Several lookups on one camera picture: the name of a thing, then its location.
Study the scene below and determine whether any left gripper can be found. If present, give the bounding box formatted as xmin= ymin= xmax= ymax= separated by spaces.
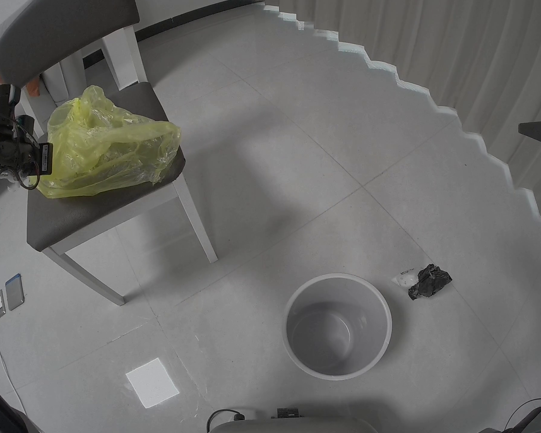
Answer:
xmin=9 ymin=140 xmax=55 ymax=179

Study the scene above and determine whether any yellow plastic bag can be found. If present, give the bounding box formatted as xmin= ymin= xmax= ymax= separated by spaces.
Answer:
xmin=36 ymin=85 xmax=182 ymax=199

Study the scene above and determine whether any black plastic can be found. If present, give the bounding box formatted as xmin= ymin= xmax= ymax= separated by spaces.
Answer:
xmin=408 ymin=263 xmax=453 ymax=301

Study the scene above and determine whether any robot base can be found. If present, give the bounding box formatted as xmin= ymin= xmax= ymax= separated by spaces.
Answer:
xmin=209 ymin=406 xmax=379 ymax=433

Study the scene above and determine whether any white trash bin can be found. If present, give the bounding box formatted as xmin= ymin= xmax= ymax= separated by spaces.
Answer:
xmin=283 ymin=273 xmax=393 ymax=381

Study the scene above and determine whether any orange cushion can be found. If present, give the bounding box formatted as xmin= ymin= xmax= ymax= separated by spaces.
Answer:
xmin=0 ymin=63 xmax=41 ymax=97

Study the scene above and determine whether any pale grey sofa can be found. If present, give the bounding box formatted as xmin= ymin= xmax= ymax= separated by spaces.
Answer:
xmin=0 ymin=0 xmax=70 ymax=193

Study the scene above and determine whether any grey pillow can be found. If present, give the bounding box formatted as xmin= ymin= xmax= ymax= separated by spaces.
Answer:
xmin=0 ymin=0 xmax=36 ymax=62

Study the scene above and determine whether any grey cushioned white chair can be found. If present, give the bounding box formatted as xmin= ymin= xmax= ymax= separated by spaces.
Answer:
xmin=0 ymin=0 xmax=218 ymax=306

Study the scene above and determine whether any beige curtain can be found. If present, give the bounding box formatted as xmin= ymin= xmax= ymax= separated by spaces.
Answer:
xmin=264 ymin=0 xmax=541 ymax=251

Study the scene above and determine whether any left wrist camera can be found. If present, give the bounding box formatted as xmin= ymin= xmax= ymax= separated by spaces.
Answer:
xmin=14 ymin=114 xmax=40 ymax=145

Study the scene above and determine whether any black cable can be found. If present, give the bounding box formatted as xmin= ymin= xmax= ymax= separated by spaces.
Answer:
xmin=504 ymin=398 xmax=541 ymax=433
xmin=206 ymin=408 xmax=246 ymax=433

